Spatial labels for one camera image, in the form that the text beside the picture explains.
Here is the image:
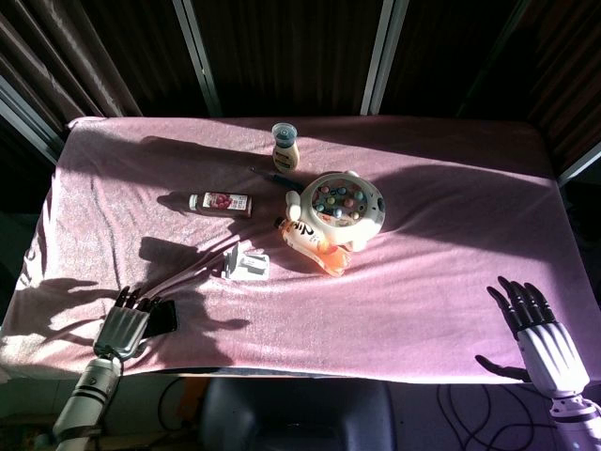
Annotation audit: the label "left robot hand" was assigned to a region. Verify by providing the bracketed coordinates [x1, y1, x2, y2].
[92, 286, 164, 363]

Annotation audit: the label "grey metal frame rail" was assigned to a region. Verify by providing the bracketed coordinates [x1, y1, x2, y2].
[0, 74, 66, 164]
[557, 140, 601, 187]

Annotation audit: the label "dark pen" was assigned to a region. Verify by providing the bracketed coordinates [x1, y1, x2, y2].
[248, 165, 306, 190]

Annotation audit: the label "brown curtain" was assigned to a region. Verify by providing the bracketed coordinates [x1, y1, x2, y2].
[0, 0, 143, 137]
[516, 0, 601, 161]

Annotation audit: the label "grey metal frame post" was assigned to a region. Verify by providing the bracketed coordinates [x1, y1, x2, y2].
[172, 0, 223, 117]
[360, 0, 410, 117]

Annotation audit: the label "red juice bottle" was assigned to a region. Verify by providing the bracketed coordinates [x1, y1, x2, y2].
[188, 191, 254, 218]

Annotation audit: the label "black looped floor cable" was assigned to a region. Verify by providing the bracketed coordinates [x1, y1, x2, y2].
[157, 375, 203, 431]

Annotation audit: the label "cream bottle with clear cap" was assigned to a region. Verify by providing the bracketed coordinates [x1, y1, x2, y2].
[270, 122, 301, 174]

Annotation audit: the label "pink tablecloth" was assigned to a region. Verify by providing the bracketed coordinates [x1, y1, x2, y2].
[0, 116, 601, 384]

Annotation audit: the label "orange drink bottle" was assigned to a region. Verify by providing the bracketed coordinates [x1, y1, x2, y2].
[273, 216, 352, 277]

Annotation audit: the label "black smartphone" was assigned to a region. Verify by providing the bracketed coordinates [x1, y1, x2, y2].
[142, 299, 180, 338]

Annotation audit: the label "white round fishing toy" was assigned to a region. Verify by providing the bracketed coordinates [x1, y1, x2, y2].
[285, 170, 387, 253]

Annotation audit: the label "black floor cables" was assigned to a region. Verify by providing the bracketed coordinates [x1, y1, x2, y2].
[436, 382, 564, 451]

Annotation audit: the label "black chair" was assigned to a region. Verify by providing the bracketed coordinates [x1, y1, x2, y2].
[199, 378, 395, 451]

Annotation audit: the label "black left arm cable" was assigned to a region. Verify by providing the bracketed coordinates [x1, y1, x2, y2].
[105, 345, 126, 381]

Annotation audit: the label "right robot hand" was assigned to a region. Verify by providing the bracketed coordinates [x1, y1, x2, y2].
[474, 275, 591, 401]

